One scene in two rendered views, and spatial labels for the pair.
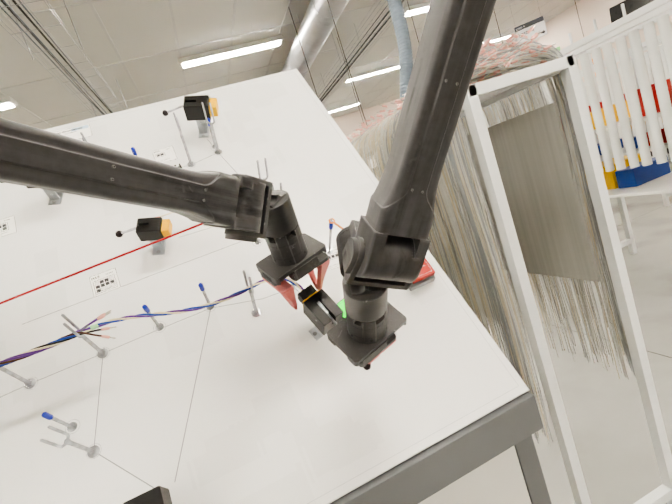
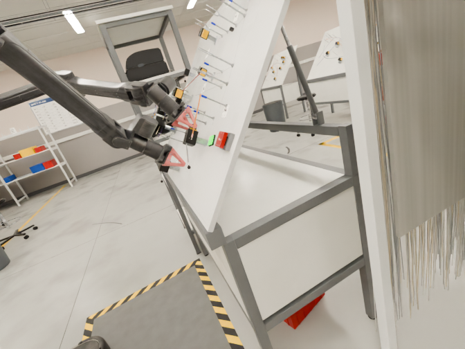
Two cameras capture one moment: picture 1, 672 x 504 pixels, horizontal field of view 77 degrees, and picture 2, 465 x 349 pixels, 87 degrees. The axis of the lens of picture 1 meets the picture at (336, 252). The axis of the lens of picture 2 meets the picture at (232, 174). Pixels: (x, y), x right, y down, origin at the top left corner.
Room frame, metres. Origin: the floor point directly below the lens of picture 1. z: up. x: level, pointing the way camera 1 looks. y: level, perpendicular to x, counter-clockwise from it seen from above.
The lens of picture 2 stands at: (0.79, -0.89, 1.25)
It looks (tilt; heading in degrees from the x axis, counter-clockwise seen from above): 20 degrees down; 89
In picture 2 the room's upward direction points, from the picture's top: 18 degrees counter-clockwise
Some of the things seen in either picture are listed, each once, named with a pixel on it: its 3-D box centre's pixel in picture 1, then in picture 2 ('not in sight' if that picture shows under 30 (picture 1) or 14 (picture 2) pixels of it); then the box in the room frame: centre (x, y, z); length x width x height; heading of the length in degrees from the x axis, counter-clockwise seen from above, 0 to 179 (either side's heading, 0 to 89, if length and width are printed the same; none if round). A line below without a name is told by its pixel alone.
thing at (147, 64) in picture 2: not in sight; (143, 67); (0.44, 1.17, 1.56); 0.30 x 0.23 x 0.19; 18
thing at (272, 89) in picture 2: not in sight; (280, 85); (2.96, 6.08, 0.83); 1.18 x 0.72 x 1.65; 103
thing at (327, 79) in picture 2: not in sight; (340, 73); (3.43, 3.84, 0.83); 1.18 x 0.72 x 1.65; 106
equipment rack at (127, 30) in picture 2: not in sight; (178, 142); (0.47, 1.28, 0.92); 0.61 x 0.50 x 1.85; 106
